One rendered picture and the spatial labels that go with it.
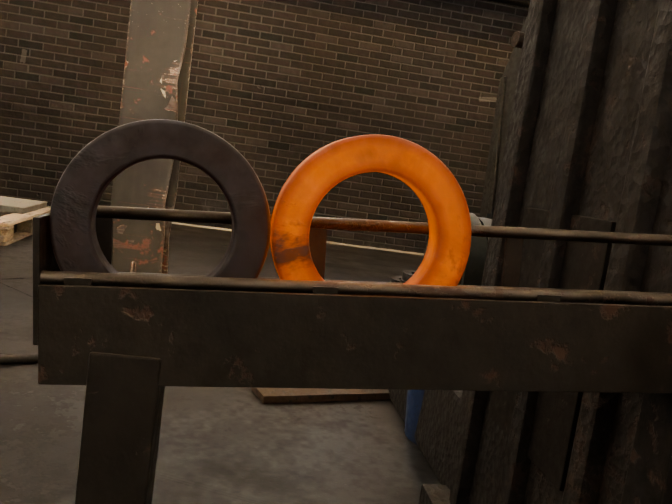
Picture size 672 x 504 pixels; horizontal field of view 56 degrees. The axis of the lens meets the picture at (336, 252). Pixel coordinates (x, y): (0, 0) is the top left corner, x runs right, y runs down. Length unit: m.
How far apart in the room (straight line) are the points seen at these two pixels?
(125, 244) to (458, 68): 4.71
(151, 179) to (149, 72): 0.49
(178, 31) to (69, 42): 3.86
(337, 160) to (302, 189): 0.04
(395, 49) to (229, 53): 1.69
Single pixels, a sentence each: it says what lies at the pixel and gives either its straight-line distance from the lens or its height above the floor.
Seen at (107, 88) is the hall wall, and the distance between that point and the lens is 6.82.
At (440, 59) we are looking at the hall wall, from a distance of 7.01.
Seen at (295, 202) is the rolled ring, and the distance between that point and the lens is 0.57.
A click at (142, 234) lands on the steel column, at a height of 0.33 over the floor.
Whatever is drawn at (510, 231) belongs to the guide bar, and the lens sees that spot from 0.69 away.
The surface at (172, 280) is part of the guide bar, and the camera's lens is 0.56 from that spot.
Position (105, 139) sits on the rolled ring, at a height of 0.74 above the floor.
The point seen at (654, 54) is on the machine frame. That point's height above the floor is 0.96.
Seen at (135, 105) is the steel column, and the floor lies 0.92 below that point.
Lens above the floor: 0.74
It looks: 7 degrees down
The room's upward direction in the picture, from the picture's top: 8 degrees clockwise
